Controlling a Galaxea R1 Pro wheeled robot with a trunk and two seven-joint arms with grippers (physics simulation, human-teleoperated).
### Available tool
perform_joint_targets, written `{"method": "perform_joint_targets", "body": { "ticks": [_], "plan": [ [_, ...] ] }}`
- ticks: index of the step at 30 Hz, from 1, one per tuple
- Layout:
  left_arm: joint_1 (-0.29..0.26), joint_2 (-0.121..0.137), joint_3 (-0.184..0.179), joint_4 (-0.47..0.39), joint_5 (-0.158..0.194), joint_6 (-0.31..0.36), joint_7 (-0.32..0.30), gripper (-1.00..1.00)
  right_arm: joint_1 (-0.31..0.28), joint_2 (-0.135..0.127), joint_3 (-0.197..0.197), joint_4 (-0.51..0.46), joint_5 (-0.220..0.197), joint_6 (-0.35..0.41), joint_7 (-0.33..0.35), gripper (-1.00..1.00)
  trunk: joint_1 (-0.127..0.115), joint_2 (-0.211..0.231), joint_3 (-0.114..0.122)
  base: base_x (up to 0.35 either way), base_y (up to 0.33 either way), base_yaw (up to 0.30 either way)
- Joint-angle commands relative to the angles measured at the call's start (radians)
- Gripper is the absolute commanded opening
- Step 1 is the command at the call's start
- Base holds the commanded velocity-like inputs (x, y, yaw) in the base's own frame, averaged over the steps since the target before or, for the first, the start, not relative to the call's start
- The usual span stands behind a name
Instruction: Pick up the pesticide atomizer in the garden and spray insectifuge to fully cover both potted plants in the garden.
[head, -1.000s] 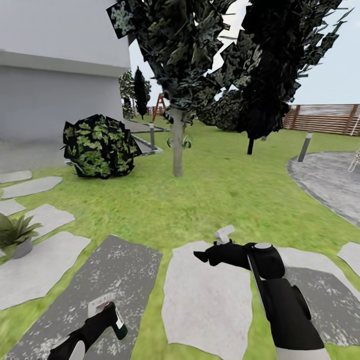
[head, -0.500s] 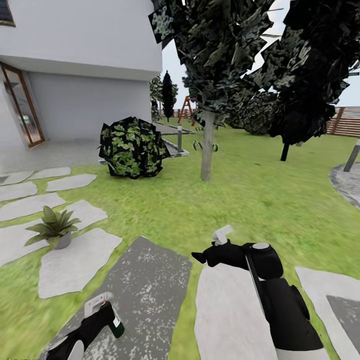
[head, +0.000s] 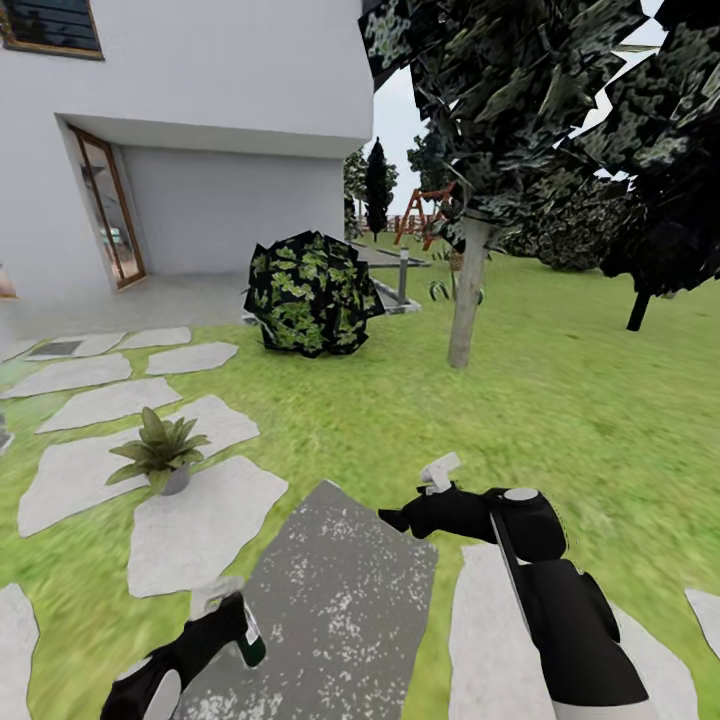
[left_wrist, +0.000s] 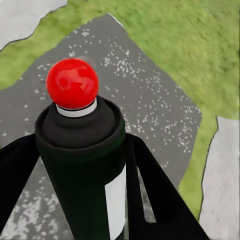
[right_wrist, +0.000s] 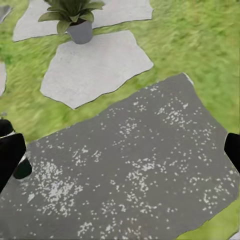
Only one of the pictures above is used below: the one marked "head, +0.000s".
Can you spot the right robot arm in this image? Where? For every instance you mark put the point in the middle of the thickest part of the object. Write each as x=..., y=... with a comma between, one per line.
x=567, y=613

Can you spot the pot plant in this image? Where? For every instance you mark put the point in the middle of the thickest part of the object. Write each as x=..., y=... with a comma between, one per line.
x=164, y=454

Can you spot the door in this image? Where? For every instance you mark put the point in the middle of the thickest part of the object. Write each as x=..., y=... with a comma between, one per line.
x=106, y=194

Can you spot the insectifuge atomizer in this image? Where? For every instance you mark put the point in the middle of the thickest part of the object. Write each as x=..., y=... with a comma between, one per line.
x=252, y=644

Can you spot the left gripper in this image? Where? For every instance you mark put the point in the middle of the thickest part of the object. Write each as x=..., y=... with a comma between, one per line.
x=226, y=624

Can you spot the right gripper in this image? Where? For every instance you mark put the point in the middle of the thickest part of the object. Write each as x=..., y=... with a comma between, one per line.
x=426, y=513

